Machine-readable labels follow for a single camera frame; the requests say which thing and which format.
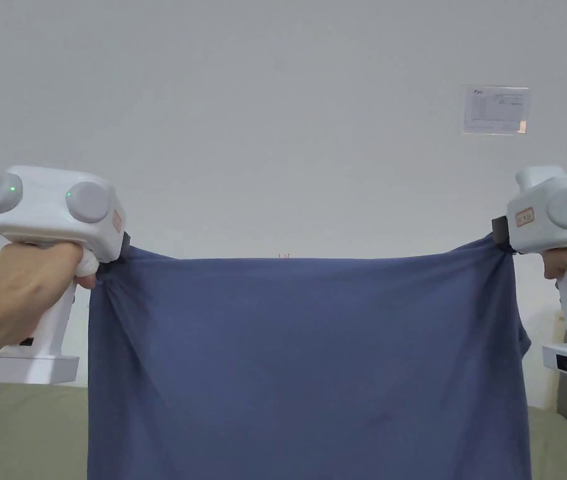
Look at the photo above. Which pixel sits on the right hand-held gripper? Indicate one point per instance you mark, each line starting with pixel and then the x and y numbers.
pixel 558 220

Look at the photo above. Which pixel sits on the person's left hand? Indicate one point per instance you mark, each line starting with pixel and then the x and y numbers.
pixel 28 290

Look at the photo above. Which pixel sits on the dark blue shirt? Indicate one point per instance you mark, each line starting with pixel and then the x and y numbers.
pixel 308 365

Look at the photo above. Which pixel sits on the white paper notice sheet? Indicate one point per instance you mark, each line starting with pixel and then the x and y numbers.
pixel 496 109

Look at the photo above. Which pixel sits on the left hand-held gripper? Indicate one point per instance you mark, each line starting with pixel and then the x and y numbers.
pixel 53 210

